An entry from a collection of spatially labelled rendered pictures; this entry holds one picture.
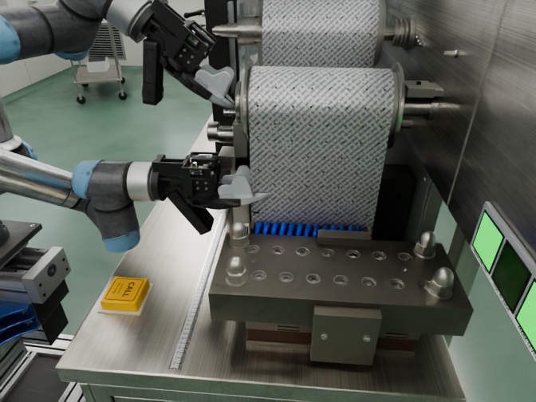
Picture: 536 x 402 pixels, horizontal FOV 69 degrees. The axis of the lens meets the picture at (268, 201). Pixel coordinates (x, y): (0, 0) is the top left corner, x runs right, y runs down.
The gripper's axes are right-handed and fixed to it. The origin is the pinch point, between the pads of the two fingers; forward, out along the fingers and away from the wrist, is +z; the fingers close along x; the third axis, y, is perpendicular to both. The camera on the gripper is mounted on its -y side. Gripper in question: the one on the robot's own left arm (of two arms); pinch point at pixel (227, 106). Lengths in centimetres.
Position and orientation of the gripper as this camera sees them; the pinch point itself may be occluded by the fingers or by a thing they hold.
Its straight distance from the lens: 75.2
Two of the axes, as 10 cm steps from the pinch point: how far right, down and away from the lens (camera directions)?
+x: 0.8, -5.2, 8.5
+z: 7.6, 5.8, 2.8
